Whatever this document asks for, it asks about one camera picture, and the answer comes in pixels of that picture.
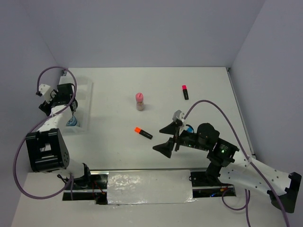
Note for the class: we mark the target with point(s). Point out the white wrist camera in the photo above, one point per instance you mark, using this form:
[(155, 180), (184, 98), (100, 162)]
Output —
[(47, 92), (179, 119)]

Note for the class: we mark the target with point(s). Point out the orange capped black highlighter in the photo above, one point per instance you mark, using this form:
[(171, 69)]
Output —
[(143, 133)]

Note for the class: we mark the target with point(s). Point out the clear plastic compartment organizer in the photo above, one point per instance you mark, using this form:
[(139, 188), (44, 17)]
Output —
[(83, 97)]

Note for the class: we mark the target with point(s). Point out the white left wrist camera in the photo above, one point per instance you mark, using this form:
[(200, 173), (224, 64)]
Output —
[(47, 92)]

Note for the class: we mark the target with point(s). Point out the pink capped small bottle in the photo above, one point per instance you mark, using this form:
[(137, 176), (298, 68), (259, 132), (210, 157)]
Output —
[(139, 101)]

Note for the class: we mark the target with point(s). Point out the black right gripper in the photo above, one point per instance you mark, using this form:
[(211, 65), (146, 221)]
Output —
[(165, 148)]

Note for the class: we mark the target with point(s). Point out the pink capped black highlighter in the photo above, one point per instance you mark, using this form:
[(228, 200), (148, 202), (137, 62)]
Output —
[(185, 92)]

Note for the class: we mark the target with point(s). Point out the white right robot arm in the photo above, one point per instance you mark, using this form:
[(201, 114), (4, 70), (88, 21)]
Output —
[(228, 165)]

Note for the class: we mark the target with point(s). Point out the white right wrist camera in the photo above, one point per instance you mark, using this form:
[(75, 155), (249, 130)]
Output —
[(179, 119)]

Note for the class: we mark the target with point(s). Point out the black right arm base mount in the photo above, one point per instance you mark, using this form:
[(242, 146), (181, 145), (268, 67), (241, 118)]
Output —
[(202, 188)]

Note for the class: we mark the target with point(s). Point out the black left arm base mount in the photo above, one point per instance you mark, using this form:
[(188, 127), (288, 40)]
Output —
[(95, 190)]

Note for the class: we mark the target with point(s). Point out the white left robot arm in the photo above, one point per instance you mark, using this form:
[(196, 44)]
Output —
[(46, 148)]

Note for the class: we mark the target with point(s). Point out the blue round jar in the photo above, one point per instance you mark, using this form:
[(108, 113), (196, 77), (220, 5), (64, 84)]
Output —
[(189, 129), (73, 122)]

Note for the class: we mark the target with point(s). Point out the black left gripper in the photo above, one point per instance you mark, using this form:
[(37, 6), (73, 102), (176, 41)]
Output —
[(45, 107)]

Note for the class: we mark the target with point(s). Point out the silver reflective tape sheet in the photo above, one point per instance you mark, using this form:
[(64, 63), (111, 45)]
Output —
[(149, 187)]

